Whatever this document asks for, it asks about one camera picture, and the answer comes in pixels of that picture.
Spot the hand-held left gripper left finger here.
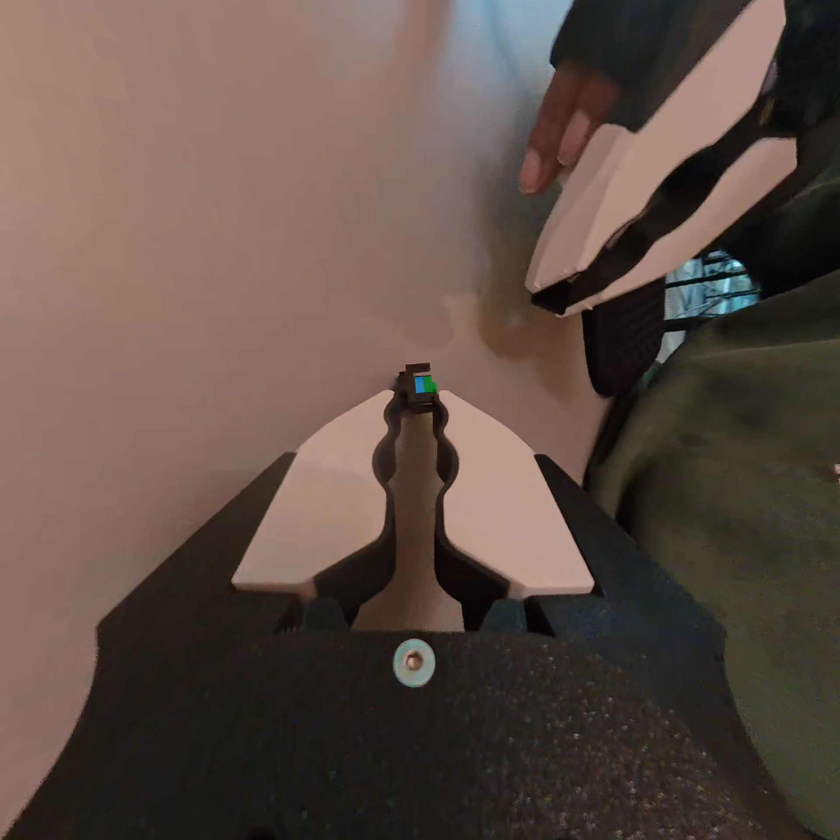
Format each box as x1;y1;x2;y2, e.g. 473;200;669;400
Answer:
231;388;404;623

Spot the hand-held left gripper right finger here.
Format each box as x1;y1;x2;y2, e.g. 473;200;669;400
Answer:
430;389;595;627

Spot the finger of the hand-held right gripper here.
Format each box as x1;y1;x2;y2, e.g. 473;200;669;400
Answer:
525;0;798;315
554;134;802;319

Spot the small black toy cube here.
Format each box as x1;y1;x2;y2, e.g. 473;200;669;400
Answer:
395;361;439;416

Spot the grey desk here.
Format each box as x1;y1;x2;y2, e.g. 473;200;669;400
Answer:
0;0;611;840

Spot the person's right hand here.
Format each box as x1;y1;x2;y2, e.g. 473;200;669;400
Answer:
518;60;621;196

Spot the black mesh armrest pad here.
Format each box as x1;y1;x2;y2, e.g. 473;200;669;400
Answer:
581;279;668;399

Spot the green hoodie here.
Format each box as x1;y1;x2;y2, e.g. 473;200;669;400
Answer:
583;141;840;840

